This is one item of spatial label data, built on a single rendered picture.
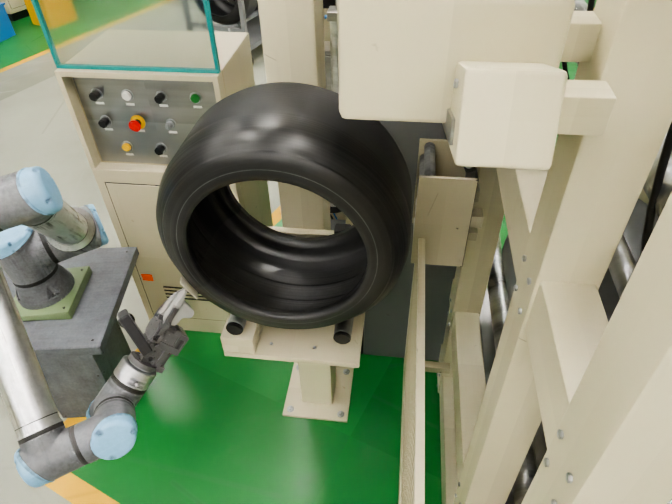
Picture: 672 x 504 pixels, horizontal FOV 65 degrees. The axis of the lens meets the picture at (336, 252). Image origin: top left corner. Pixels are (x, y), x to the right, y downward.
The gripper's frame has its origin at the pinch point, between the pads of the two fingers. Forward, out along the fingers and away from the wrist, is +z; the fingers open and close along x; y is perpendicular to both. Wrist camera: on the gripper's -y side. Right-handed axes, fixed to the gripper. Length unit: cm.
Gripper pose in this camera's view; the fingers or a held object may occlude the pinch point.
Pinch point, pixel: (181, 290)
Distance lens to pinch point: 134.0
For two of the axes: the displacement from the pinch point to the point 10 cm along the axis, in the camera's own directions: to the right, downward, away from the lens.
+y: 6.8, 4.8, 5.5
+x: 4.8, 2.7, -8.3
